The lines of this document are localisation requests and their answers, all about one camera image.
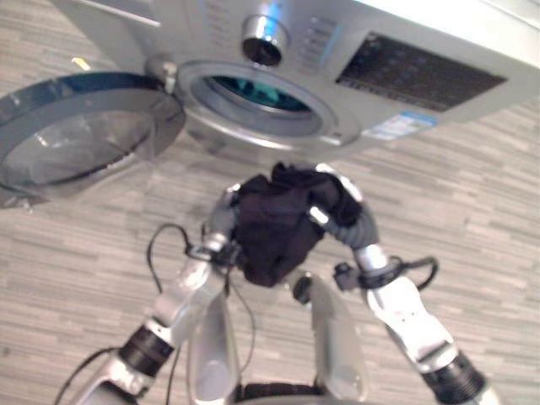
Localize black garment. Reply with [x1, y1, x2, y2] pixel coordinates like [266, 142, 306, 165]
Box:
[232, 162, 363, 289]

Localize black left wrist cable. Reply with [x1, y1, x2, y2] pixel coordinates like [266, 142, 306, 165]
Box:
[146, 223, 257, 381]

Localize silver right robot leg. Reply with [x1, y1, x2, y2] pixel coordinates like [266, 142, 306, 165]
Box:
[293, 272, 365, 402]

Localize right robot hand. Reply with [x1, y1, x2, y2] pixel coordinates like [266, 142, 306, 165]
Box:
[309, 163, 390, 273]

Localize silver left robot leg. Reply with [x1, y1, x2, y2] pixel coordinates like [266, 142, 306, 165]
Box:
[186, 290, 242, 405]

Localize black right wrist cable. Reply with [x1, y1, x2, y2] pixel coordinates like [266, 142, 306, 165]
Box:
[390, 256, 440, 293]

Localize round washing machine door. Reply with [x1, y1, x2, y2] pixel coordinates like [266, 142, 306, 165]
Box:
[0, 71, 186, 208]

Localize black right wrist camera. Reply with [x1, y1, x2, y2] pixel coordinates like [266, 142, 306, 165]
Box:
[334, 262, 360, 293]

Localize silver front-load washing machine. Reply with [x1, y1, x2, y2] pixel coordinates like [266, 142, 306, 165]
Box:
[49, 0, 540, 156]

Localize blue white energy label sticker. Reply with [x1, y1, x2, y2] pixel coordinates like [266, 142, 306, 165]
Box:
[361, 110, 440, 139]

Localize black washer display panel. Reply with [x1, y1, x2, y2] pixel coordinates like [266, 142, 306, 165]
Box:
[334, 32, 508, 113]

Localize silver washer door hinge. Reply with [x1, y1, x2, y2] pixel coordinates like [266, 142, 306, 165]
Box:
[145, 54, 178, 92]

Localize dark robot waist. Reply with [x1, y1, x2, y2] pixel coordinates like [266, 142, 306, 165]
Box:
[234, 381, 328, 405]

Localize silver robot leg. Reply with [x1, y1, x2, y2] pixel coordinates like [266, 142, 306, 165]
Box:
[293, 272, 365, 402]
[186, 290, 242, 405]

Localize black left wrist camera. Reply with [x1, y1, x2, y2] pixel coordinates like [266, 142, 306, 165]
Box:
[187, 244, 244, 267]

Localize teal laundry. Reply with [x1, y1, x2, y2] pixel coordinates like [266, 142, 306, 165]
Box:
[215, 75, 314, 115]

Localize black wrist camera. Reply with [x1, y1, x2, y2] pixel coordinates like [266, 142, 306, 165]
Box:
[187, 244, 244, 267]
[334, 262, 360, 293]

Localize chrome washer dial knob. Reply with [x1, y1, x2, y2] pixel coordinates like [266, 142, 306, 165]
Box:
[240, 13, 292, 68]

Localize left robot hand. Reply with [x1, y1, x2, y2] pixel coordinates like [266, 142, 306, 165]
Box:
[204, 187, 242, 251]

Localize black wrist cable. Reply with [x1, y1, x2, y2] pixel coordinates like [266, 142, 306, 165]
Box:
[390, 256, 440, 293]
[146, 223, 257, 381]

